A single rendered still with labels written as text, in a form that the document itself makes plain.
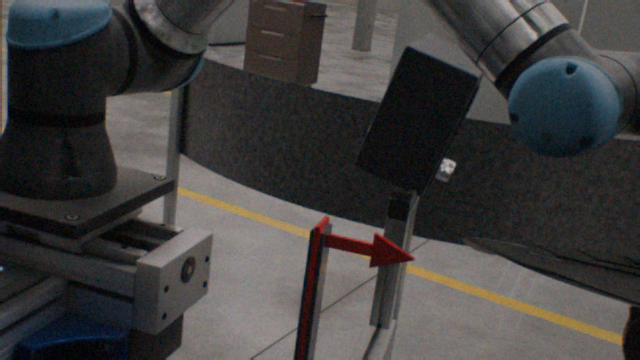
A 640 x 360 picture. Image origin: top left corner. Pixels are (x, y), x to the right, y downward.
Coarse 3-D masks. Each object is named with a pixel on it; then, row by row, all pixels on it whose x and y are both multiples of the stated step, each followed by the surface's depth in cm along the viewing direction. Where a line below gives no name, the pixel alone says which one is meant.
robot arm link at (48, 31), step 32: (32, 0) 87; (64, 0) 88; (96, 0) 89; (32, 32) 84; (64, 32) 84; (96, 32) 87; (128, 32) 92; (32, 64) 85; (64, 64) 85; (96, 64) 88; (128, 64) 92; (32, 96) 86; (64, 96) 87; (96, 96) 90
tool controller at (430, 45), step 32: (416, 64) 100; (448, 64) 100; (384, 96) 103; (416, 96) 102; (448, 96) 100; (384, 128) 104; (416, 128) 103; (448, 128) 102; (384, 160) 105; (416, 160) 104; (448, 160) 111
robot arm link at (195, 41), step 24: (144, 0) 93; (168, 0) 92; (192, 0) 91; (216, 0) 91; (144, 24) 93; (168, 24) 93; (192, 24) 93; (144, 48) 94; (168, 48) 94; (192, 48) 96; (144, 72) 95; (168, 72) 98; (192, 72) 103
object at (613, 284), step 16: (464, 240) 45; (480, 240) 39; (512, 256) 33; (528, 256) 35; (560, 256) 39; (576, 256) 41; (592, 256) 41; (608, 256) 43; (624, 256) 44; (544, 272) 31; (560, 272) 33; (576, 272) 34; (592, 272) 36; (608, 272) 38; (624, 272) 39; (592, 288) 31; (608, 288) 33; (624, 288) 34
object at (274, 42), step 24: (264, 0) 714; (288, 0) 751; (264, 24) 719; (288, 24) 707; (312, 24) 716; (264, 48) 724; (288, 48) 711; (312, 48) 729; (264, 72) 730; (288, 72) 717; (312, 72) 741
